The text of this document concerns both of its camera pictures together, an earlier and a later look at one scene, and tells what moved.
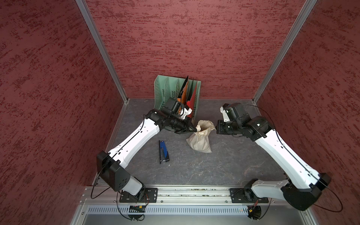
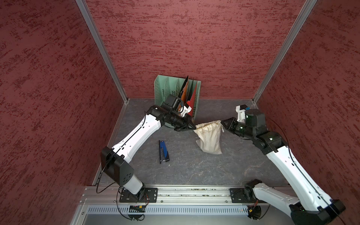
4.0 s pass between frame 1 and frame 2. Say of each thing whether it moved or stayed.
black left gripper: stayed
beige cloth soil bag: moved
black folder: stayed
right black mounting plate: stayed
